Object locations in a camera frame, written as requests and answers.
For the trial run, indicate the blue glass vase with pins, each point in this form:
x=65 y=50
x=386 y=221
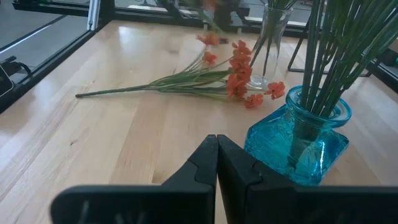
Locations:
x=273 y=143

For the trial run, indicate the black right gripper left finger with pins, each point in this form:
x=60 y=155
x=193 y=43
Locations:
x=140 y=205

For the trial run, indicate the silver aluminium bracket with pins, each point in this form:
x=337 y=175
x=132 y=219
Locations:
x=94 y=14

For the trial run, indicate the clear glass vase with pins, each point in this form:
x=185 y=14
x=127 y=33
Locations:
x=270 y=62

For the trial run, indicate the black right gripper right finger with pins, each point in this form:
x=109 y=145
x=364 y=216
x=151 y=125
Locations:
x=311 y=205

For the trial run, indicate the orange artificial flower bunch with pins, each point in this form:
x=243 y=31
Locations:
x=239 y=74

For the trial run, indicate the pink artificial flower bunch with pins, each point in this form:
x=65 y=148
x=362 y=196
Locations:
x=370 y=43

